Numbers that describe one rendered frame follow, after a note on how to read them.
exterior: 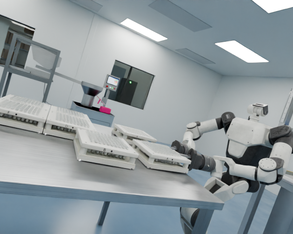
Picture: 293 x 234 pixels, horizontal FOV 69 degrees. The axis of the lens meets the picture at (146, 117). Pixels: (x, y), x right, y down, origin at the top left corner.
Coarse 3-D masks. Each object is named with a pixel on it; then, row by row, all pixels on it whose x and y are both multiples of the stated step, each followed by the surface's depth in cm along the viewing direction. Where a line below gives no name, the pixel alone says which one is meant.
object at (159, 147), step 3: (150, 144) 116; (153, 144) 118; (156, 144) 122; (159, 144) 123; (153, 147) 112; (156, 147) 113; (159, 147) 116; (162, 147) 118; (165, 147) 121; (159, 150) 109; (162, 150) 110; (165, 150) 112; (168, 150) 115; (171, 150) 118; (174, 153) 112; (168, 162) 112
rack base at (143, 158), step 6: (138, 150) 118; (138, 156) 111; (144, 156) 109; (144, 162) 104; (156, 162) 105; (156, 168) 103; (162, 168) 104; (168, 168) 106; (174, 168) 108; (180, 168) 109
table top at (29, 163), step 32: (0, 128) 89; (96, 128) 155; (0, 160) 63; (32, 160) 69; (64, 160) 78; (0, 192) 53; (32, 192) 56; (64, 192) 60; (96, 192) 64; (128, 192) 69; (160, 192) 78; (192, 192) 88
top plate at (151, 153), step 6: (138, 144) 114; (144, 144) 116; (144, 150) 107; (150, 150) 106; (150, 156) 101; (156, 156) 101; (162, 156) 103; (168, 156) 105; (174, 156) 109; (180, 162) 109; (186, 162) 110
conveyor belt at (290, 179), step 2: (284, 176) 197; (286, 176) 197; (288, 176) 200; (290, 176) 205; (292, 176) 210; (282, 178) 198; (284, 178) 196; (286, 178) 195; (288, 178) 194; (290, 178) 193; (292, 178) 196; (282, 180) 199; (284, 180) 196; (286, 180) 194; (288, 180) 192; (290, 180) 191; (292, 180) 190; (288, 182) 192; (290, 182) 191; (292, 182) 189; (292, 184) 189
